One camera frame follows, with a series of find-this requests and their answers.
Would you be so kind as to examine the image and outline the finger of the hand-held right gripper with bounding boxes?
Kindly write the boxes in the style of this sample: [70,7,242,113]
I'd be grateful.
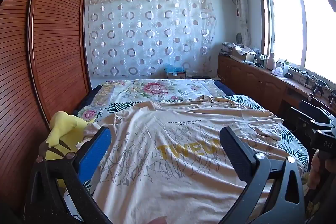
[289,107,317,133]
[299,100,333,123]

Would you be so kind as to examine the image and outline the circle patterned sheer curtain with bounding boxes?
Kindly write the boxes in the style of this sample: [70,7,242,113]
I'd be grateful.
[85,0,217,79]

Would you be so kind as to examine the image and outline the person's left hand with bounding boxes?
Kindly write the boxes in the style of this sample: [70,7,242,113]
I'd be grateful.
[147,216,168,224]

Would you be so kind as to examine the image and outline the stack of small boxes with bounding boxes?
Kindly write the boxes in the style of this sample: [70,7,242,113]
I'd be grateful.
[220,42,237,56]

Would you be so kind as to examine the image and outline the white bottle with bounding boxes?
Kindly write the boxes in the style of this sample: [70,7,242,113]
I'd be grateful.
[266,52,276,69]

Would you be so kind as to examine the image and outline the floral quilt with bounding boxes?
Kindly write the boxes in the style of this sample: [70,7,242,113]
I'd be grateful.
[79,79,229,125]

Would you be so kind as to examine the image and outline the wooden wardrobe sliding doors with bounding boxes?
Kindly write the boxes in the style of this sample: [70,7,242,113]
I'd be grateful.
[0,0,92,214]

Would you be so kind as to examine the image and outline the wooden cabinet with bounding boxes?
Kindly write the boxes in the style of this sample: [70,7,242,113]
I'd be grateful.
[217,53,336,119]

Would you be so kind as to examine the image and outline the cardboard box with blue contents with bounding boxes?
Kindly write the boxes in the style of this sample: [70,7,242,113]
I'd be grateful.
[164,64,187,80]

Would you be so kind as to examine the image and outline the leaf print bed sheet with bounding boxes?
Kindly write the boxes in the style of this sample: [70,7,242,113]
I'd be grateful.
[60,95,310,224]

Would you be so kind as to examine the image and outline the yellow plush toy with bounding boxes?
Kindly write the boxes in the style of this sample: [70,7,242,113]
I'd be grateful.
[45,111,99,188]

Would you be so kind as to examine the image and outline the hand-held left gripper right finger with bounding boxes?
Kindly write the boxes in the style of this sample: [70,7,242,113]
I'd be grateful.
[219,126,306,224]

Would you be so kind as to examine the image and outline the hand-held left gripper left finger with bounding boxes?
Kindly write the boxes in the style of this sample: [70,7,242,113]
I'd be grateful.
[25,126,113,224]

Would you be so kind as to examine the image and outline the person's right hand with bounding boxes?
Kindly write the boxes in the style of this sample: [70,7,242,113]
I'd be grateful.
[309,151,336,189]

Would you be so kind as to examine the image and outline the beige printed t-shirt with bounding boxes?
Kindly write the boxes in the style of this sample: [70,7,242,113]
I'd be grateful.
[93,95,305,224]

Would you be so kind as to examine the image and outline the open cardboard box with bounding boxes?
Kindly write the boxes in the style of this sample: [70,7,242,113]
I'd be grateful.
[231,44,258,63]

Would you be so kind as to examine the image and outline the white window curtain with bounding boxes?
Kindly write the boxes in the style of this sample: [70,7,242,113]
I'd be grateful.
[231,0,252,47]

